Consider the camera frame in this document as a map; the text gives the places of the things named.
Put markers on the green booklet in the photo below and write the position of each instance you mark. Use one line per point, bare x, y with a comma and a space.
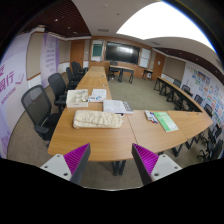
166, 121

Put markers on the small white packet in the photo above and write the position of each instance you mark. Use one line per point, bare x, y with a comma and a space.
150, 116

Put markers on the large black wall screen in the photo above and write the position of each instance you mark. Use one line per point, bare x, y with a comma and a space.
122, 53

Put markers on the black mesh office chair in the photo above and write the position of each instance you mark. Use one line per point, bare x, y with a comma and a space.
38, 107

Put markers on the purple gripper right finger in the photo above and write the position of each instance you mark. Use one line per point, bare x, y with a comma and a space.
151, 166

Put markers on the white booklet stack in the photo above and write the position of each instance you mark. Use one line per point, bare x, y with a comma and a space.
116, 106

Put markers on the cream folded towel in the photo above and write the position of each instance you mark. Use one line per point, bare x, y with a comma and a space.
96, 119

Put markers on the white open box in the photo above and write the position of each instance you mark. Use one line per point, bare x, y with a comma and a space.
77, 98

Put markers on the white paper sheet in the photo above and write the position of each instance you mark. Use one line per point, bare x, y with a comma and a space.
98, 94

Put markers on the right row wooden table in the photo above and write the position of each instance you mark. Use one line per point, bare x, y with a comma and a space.
179, 95

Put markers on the front wooden desk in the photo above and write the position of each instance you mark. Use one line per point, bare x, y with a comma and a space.
121, 70

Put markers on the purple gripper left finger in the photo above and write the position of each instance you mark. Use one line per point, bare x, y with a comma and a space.
70, 166

